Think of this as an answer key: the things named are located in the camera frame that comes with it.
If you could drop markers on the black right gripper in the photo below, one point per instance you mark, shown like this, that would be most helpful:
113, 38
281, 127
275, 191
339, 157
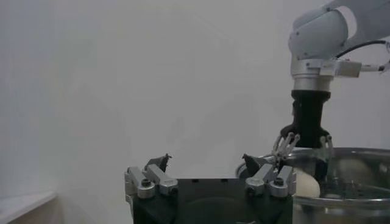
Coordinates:
307, 121

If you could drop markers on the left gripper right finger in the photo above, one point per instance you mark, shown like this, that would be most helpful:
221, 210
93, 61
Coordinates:
265, 179

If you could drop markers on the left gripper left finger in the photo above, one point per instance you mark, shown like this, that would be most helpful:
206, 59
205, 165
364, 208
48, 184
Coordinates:
158, 179

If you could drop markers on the white steamed baozi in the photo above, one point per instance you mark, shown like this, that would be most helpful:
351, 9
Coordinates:
307, 185

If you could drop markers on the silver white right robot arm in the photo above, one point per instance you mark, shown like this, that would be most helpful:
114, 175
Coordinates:
320, 33

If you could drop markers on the steel perforated steamer pot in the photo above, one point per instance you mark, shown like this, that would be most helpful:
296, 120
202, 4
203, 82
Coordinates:
350, 204

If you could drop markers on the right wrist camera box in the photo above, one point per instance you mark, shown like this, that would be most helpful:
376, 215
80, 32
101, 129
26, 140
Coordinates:
347, 68

